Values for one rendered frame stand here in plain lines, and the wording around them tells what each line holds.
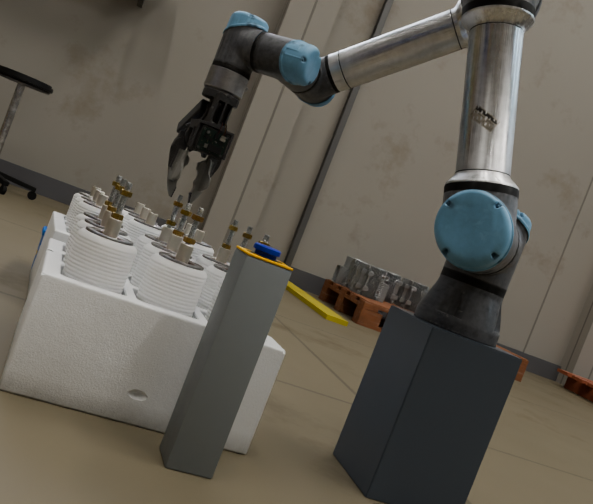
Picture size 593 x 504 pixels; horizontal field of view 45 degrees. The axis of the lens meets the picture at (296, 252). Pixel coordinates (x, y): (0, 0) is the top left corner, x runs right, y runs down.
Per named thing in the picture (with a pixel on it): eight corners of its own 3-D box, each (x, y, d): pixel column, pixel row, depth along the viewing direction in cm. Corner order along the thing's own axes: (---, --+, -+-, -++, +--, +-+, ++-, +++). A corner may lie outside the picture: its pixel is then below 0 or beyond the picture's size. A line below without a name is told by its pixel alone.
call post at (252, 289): (204, 459, 107) (279, 263, 106) (212, 480, 100) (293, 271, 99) (158, 447, 104) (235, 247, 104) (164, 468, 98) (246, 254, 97)
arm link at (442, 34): (536, -17, 134) (297, 71, 150) (532, -46, 124) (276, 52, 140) (553, 40, 132) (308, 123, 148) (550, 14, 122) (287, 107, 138)
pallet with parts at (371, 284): (466, 351, 496) (483, 307, 495) (525, 385, 419) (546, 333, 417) (316, 296, 469) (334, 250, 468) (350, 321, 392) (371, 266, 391)
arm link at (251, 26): (263, 14, 129) (224, 4, 133) (241, 71, 130) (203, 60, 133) (280, 31, 137) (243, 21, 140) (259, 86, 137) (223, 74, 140)
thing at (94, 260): (33, 328, 114) (74, 222, 113) (92, 343, 119) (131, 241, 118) (41, 347, 106) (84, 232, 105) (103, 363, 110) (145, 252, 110)
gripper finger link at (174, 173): (162, 191, 131) (186, 147, 131) (155, 188, 136) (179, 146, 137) (176, 200, 132) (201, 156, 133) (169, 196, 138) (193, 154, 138)
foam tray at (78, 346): (204, 379, 152) (234, 300, 151) (246, 456, 115) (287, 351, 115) (17, 324, 139) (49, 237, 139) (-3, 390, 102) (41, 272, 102)
